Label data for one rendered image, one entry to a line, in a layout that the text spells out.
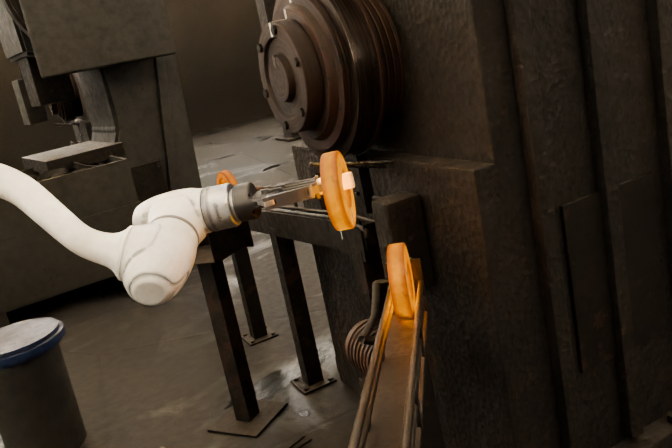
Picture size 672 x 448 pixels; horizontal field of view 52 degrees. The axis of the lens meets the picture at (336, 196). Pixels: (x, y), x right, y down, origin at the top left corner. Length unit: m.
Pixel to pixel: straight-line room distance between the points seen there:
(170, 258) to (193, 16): 10.99
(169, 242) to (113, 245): 0.10
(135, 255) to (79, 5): 3.12
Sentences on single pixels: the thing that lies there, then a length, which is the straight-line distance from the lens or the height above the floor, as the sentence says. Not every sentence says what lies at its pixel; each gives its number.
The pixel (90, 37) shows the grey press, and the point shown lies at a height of 1.43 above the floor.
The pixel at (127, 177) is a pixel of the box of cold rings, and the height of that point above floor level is 0.64.
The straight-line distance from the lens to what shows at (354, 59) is 1.59.
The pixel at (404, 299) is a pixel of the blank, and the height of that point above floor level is 0.70.
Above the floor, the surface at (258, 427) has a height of 0.01.
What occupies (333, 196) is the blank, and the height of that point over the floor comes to 0.92.
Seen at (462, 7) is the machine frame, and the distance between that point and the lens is 1.48.
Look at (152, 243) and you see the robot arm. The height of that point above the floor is 0.91.
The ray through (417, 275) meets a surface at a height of 0.68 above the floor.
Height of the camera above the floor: 1.20
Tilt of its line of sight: 13 degrees down
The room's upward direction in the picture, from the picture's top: 11 degrees counter-clockwise
